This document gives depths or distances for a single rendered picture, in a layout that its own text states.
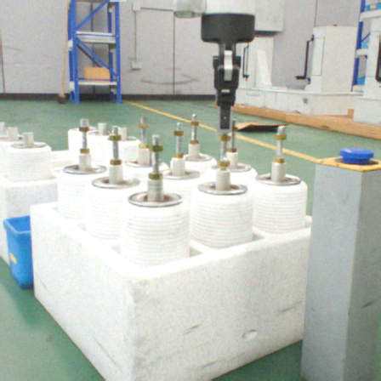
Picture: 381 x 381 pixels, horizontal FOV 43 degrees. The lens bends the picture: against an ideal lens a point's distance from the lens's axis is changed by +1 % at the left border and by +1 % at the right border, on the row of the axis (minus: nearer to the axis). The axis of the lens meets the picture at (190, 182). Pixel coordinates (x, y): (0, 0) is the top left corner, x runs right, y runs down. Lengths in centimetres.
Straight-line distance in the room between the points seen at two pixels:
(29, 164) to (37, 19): 605
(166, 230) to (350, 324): 26
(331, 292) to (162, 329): 22
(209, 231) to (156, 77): 668
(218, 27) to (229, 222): 27
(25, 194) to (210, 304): 56
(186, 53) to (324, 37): 358
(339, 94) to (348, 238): 372
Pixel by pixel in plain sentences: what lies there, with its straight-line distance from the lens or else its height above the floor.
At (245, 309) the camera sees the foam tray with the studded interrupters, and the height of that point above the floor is 9.
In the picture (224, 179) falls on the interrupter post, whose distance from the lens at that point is 70.
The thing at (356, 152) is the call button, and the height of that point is 33.
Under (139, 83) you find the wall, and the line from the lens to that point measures 727.
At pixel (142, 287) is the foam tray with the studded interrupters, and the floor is 17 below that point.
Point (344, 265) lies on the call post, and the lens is 64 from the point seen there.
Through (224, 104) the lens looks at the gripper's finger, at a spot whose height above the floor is 38.
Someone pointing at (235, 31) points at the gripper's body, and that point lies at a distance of 66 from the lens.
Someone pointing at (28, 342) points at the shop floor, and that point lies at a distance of 84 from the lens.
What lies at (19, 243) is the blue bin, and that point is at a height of 10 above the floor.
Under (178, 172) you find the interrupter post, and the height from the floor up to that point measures 26.
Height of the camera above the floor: 42
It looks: 13 degrees down
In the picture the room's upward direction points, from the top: 1 degrees clockwise
